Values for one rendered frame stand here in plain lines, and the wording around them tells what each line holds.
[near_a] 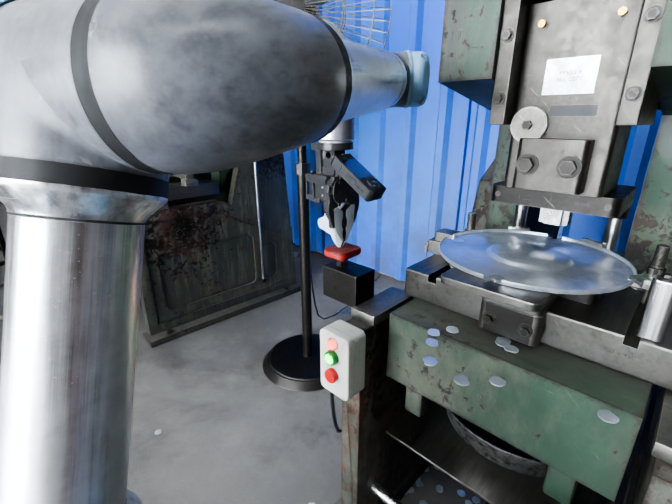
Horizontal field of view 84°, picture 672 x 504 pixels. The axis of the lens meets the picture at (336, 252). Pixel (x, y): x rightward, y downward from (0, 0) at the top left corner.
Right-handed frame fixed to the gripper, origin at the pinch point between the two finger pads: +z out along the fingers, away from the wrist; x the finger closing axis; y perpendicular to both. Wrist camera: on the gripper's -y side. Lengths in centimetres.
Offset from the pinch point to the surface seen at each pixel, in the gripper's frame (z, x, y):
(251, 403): 76, -4, 50
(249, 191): 12, -54, 117
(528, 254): -3.1, -9.4, -33.2
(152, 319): 65, 3, 119
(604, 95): -27.4, -14.6, -37.9
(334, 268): 5.2, 2.6, -0.1
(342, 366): 18.7, 12.1, -11.4
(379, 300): 11.5, -2.3, -8.4
